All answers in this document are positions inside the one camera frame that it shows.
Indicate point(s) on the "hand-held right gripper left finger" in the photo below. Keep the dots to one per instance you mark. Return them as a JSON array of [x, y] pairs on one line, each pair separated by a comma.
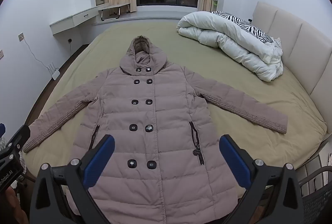
[[99, 161]]

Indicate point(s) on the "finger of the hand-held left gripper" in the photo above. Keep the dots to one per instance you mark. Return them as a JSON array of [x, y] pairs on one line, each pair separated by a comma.
[[2, 129], [20, 136]]

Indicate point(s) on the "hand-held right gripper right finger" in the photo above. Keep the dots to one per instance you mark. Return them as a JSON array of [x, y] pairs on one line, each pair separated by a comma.
[[234, 161]]

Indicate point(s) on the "mauve hooded puffer coat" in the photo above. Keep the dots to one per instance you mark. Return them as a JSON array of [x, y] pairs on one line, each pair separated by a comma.
[[160, 156]]

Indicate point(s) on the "plaid cloth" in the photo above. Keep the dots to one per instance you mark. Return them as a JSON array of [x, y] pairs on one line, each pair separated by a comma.
[[22, 161]]

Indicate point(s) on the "white router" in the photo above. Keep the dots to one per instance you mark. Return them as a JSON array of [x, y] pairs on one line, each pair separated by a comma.
[[55, 73]]

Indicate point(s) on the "dark mesh basket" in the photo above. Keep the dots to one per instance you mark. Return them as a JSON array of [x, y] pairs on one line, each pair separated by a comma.
[[316, 200]]

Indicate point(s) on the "bed with olive sheet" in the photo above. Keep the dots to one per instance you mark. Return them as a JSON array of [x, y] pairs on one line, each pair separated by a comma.
[[228, 66]]

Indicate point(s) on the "white duvet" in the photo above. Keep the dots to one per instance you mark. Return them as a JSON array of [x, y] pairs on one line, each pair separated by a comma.
[[233, 42]]

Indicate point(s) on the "beige padded headboard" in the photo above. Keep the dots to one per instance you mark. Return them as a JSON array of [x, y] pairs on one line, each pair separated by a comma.
[[298, 40]]

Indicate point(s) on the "zebra print pillow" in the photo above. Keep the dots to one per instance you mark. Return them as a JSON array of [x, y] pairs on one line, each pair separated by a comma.
[[249, 24]]

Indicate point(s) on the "folding table with metal legs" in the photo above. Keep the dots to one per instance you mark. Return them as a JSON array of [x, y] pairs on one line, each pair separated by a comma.
[[114, 7]]

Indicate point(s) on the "wall socket with plug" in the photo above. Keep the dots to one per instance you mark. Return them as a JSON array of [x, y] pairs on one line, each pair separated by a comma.
[[21, 37]]

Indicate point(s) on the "white wall-mounted desk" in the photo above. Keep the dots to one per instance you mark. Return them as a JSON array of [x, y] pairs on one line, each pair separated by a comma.
[[75, 19]]

